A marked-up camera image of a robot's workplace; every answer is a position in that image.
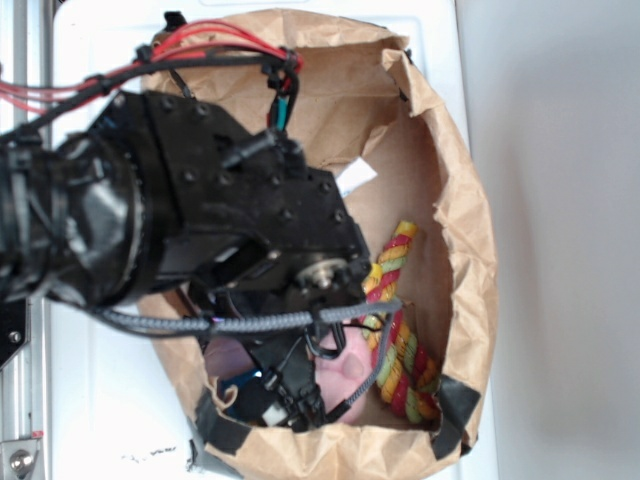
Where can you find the pink plush toy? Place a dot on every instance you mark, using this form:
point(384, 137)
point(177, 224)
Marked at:
point(342, 380)

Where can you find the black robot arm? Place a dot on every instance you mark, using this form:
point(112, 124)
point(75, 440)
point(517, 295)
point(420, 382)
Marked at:
point(64, 221)

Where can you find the brown paper bag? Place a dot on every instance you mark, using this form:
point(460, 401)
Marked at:
point(369, 91)

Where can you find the aluminium frame rail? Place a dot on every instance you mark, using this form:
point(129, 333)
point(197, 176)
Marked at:
point(26, 55)

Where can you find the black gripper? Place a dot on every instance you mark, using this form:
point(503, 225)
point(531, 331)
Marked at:
point(228, 210)

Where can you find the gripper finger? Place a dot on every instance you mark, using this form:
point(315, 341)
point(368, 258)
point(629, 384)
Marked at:
point(259, 399)
point(303, 400)

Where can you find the multicolour rope toy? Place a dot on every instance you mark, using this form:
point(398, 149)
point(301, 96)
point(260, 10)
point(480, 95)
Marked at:
point(409, 377)

